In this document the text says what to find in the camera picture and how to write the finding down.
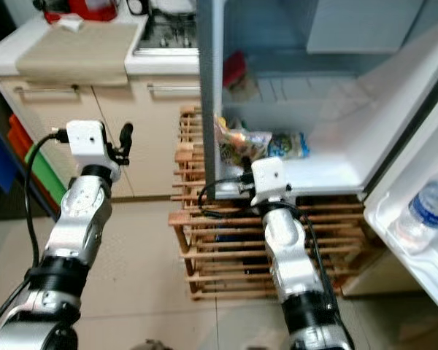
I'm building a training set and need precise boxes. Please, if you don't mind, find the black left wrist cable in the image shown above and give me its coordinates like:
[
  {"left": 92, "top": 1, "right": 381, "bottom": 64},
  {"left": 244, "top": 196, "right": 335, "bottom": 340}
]
[{"left": 0, "top": 130, "right": 70, "bottom": 343}]

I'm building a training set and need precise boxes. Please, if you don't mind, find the red packet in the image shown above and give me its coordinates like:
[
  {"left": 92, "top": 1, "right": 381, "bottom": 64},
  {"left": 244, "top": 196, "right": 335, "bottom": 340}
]
[{"left": 223, "top": 50, "right": 247, "bottom": 90}]

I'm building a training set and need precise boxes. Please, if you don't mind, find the white kitchen counter cabinet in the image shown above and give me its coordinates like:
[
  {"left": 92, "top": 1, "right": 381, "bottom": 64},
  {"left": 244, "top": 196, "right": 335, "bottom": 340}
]
[{"left": 0, "top": 11, "right": 201, "bottom": 201}]

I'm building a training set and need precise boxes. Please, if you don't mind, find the metal cabinet handle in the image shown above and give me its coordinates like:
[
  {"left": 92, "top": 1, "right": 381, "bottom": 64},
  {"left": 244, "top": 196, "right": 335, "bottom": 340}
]
[
  {"left": 147, "top": 83, "right": 201, "bottom": 96},
  {"left": 15, "top": 85, "right": 80, "bottom": 99}
]

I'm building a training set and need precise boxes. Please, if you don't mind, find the stainless steel fridge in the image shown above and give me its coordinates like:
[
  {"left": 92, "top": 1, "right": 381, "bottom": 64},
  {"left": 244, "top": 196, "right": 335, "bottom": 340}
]
[{"left": 197, "top": 0, "right": 438, "bottom": 201}]

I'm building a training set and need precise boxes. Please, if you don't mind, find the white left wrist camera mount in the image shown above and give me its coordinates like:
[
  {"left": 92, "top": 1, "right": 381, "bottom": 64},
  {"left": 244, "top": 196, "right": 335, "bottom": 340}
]
[{"left": 66, "top": 120, "right": 122, "bottom": 183}]

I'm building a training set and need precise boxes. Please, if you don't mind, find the clear water bottle blue label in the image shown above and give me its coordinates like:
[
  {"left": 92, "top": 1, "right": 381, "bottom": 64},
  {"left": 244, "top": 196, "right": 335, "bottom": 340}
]
[{"left": 394, "top": 180, "right": 438, "bottom": 252}]

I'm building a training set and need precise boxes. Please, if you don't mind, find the orange board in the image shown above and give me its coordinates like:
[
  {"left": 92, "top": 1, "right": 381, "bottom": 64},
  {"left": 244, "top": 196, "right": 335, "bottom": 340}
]
[{"left": 9, "top": 113, "right": 37, "bottom": 158}]

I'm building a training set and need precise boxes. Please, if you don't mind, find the small white packet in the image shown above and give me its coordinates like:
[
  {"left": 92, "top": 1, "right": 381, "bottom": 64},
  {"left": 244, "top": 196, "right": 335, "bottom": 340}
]
[{"left": 57, "top": 16, "right": 85, "bottom": 34}]

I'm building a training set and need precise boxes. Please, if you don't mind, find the red kitchen appliance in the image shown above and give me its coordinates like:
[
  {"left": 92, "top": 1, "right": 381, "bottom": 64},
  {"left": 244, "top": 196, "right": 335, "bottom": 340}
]
[{"left": 33, "top": 0, "right": 119, "bottom": 23}]

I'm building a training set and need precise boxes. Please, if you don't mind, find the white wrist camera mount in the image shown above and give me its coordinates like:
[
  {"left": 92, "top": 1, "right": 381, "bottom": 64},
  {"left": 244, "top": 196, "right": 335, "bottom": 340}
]
[
  {"left": 66, "top": 120, "right": 122, "bottom": 183},
  {"left": 248, "top": 155, "right": 289, "bottom": 209}
]

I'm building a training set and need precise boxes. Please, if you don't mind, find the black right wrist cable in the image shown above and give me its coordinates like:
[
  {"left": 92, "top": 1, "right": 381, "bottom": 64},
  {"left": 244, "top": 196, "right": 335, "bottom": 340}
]
[{"left": 197, "top": 175, "right": 253, "bottom": 216}]

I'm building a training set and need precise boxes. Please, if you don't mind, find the green board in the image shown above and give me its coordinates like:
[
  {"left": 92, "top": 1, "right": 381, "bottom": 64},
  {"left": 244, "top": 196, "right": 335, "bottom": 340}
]
[{"left": 26, "top": 142, "right": 68, "bottom": 206}]

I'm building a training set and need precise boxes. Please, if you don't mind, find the white fridge door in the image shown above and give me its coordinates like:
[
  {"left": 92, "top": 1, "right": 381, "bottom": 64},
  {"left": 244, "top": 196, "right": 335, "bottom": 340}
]
[{"left": 361, "top": 109, "right": 438, "bottom": 325}]

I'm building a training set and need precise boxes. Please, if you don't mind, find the wooden slatted rack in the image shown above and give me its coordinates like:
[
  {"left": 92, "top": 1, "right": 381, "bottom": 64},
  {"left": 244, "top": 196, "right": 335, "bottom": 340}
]
[{"left": 168, "top": 106, "right": 388, "bottom": 301}]

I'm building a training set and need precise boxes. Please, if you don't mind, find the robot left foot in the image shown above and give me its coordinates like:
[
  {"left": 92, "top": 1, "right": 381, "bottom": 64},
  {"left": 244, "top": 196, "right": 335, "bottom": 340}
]
[{"left": 139, "top": 339, "right": 176, "bottom": 350}]

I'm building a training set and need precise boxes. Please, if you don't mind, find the steel gas stove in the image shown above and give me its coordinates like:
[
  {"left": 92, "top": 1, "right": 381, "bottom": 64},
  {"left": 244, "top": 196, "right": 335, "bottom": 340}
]
[{"left": 134, "top": 7, "right": 201, "bottom": 58}]

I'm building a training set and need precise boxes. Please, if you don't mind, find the colourful yellow snack bag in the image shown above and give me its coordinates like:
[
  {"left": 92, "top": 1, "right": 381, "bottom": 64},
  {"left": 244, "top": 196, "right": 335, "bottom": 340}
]
[{"left": 215, "top": 117, "right": 274, "bottom": 179}]

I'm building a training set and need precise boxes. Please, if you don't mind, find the beige cloth mat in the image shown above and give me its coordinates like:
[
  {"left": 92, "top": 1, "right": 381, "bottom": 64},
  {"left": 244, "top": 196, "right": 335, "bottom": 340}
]
[{"left": 17, "top": 22, "right": 148, "bottom": 87}]

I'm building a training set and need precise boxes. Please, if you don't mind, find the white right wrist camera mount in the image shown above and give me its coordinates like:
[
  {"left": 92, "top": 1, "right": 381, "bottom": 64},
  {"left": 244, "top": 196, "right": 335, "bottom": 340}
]
[{"left": 248, "top": 155, "right": 289, "bottom": 209}]

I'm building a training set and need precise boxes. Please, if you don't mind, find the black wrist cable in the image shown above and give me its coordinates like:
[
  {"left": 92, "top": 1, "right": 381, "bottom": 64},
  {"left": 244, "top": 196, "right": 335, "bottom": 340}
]
[
  {"left": 0, "top": 130, "right": 70, "bottom": 343},
  {"left": 197, "top": 175, "right": 253, "bottom": 216}
]

